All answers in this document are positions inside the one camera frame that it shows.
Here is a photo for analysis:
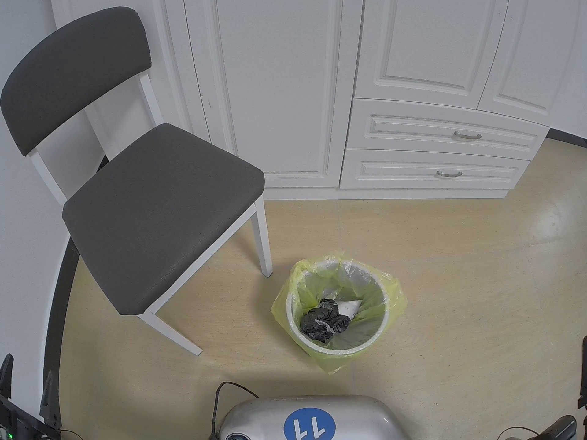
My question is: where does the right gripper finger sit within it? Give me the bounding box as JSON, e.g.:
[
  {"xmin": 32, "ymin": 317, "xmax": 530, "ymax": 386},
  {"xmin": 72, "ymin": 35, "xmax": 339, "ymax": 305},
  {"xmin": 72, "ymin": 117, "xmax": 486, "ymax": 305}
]
[{"xmin": 576, "ymin": 336, "xmax": 587, "ymax": 409}]

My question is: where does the white trash bin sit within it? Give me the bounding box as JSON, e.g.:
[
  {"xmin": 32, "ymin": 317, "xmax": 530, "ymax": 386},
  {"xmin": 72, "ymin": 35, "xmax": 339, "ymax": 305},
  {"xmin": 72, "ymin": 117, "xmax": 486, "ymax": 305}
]
[{"xmin": 286, "ymin": 257, "xmax": 390, "ymax": 354}]

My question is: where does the grey and white chair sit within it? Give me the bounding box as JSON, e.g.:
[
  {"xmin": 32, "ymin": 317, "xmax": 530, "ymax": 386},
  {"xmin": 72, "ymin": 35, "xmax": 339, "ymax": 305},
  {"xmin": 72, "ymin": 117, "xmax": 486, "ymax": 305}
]
[{"xmin": 0, "ymin": 6, "xmax": 274, "ymax": 356}]

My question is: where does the white wardrobe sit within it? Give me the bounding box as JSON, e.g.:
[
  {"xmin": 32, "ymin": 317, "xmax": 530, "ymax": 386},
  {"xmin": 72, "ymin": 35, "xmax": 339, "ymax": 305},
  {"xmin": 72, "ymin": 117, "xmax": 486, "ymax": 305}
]
[{"xmin": 47, "ymin": 0, "xmax": 551, "ymax": 200}]

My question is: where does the yellow plastic bag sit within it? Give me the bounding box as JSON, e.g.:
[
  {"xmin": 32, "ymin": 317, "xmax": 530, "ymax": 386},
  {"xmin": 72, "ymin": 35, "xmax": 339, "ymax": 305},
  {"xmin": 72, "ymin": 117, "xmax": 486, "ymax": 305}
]
[{"xmin": 271, "ymin": 248, "xmax": 409, "ymax": 376}]

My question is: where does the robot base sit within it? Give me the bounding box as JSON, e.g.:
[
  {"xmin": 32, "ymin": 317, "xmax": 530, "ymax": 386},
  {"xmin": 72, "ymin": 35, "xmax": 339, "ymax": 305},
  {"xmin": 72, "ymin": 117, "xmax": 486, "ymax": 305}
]
[{"xmin": 216, "ymin": 394, "xmax": 411, "ymax": 440}]

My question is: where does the black plastic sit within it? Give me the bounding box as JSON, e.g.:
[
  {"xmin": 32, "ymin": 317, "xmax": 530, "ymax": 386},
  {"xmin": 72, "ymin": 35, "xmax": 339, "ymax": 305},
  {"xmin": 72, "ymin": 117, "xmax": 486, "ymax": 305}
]
[{"xmin": 300, "ymin": 298, "xmax": 353, "ymax": 342}]

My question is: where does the white paper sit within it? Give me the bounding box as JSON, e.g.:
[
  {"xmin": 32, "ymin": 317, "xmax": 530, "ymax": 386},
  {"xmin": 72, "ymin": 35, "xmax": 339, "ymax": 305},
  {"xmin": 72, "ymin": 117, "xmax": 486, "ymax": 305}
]
[{"xmin": 337, "ymin": 298, "xmax": 363, "ymax": 322}]

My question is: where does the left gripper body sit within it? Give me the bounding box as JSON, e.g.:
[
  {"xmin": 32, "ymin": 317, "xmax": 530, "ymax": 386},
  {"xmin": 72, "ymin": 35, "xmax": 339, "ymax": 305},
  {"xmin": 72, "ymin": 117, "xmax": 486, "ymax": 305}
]
[{"xmin": 0, "ymin": 394, "xmax": 61, "ymax": 440}]

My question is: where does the black cable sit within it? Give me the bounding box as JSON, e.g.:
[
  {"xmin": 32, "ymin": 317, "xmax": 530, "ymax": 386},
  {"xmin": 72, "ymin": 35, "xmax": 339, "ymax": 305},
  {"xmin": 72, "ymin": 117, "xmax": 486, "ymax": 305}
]
[
  {"xmin": 211, "ymin": 381, "xmax": 260, "ymax": 440},
  {"xmin": 495, "ymin": 426, "xmax": 551, "ymax": 440}
]

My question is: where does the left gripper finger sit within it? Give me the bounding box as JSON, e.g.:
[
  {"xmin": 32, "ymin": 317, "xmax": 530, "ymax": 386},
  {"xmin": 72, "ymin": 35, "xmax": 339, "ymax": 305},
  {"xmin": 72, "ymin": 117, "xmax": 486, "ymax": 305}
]
[
  {"xmin": 39, "ymin": 371, "xmax": 61, "ymax": 430},
  {"xmin": 0, "ymin": 353, "xmax": 14, "ymax": 401}
]

